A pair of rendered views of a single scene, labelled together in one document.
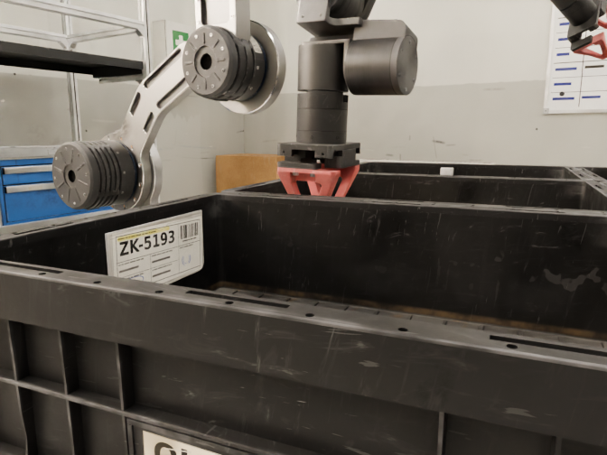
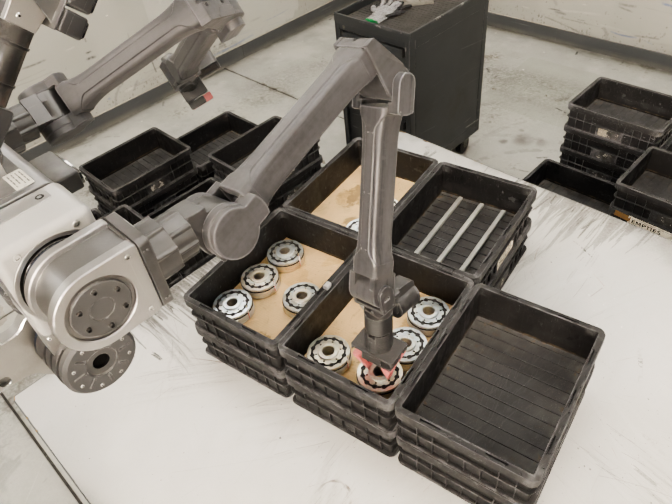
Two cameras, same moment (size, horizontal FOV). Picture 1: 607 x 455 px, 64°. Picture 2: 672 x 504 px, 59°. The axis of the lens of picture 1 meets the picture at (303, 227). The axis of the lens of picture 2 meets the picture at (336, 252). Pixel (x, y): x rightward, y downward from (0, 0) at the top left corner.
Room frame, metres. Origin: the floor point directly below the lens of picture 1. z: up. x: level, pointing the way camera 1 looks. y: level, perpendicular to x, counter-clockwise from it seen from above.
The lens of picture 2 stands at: (0.41, 0.73, 1.97)
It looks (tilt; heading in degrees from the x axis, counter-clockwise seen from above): 43 degrees down; 287
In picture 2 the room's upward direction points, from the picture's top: 7 degrees counter-clockwise
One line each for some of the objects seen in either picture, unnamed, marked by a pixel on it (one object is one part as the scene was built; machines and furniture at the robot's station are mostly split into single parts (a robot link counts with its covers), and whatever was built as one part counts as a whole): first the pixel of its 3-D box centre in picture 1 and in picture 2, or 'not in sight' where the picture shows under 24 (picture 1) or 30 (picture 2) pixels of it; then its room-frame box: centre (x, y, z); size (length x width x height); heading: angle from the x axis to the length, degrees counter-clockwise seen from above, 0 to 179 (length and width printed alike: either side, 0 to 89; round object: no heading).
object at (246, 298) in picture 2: not in sight; (232, 303); (0.98, -0.19, 0.86); 0.10 x 0.10 x 0.01
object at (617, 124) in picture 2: not in sight; (616, 147); (-0.23, -1.71, 0.37); 0.40 x 0.30 x 0.45; 148
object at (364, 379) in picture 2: not in sight; (379, 373); (0.57, -0.02, 0.88); 0.10 x 0.10 x 0.01
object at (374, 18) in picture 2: not in sight; (383, 9); (0.85, -2.02, 0.88); 0.25 x 0.19 x 0.03; 57
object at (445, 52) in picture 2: not in sight; (412, 88); (0.72, -2.07, 0.45); 0.60 x 0.45 x 0.90; 57
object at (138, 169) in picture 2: not in sight; (150, 197); (1.82, -1.18, 0.37); 0.40 x 0.30 x 0.45; 58
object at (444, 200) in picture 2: not in sight; (455, 231); (0.43, -0.51, 0.87); 0.40 x 0.30 x 0.11; 67
